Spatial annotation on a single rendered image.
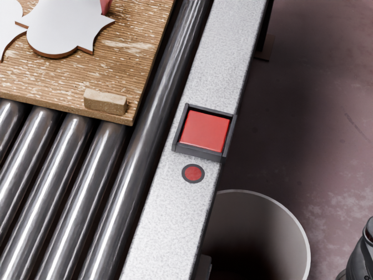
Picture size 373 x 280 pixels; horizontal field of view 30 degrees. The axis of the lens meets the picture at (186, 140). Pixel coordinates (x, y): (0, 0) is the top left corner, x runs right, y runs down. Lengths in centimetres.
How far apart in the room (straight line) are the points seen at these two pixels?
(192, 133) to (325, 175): 118
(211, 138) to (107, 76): 18
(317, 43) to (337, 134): 39
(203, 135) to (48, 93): 22
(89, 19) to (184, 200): 33
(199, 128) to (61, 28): 26
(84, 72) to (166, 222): 26
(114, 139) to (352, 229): 118
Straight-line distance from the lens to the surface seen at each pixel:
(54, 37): 105
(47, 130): 99
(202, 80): 104
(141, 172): 93
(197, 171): 94
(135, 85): 100
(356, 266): 170
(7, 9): 110
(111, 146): 96
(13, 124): 100
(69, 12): 108
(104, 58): 103
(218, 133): 96
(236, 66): 106
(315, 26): 250
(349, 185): 210
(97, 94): 95
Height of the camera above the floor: 170
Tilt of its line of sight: 54 degrees down
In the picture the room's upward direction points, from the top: 6 degrees clockwise
